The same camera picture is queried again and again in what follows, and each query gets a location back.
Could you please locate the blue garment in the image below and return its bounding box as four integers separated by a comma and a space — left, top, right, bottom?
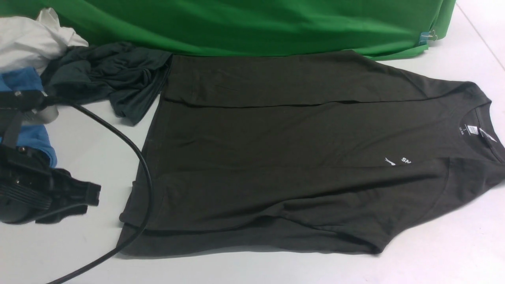
0, 67, 57, 168

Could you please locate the white crumpled garment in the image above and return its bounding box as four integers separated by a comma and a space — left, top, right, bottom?
0, 8, 89, 75

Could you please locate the dark teal crumpled garment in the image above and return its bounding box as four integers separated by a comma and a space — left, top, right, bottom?
40, 42, 172, 125

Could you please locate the green backdrop cloth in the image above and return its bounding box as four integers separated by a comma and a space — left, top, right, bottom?
1, 0, 456, 60

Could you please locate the blue binder clip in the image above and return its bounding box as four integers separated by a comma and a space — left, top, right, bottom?
418, 30, 438, 46

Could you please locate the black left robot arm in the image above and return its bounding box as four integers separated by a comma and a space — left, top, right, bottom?
0, 90, 101, 225

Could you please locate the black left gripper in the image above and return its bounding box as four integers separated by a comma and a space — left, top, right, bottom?
1, 146, 101, 224

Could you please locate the gray long-sleeved shirt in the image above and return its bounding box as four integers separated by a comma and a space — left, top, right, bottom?
122, 51, 504, 258

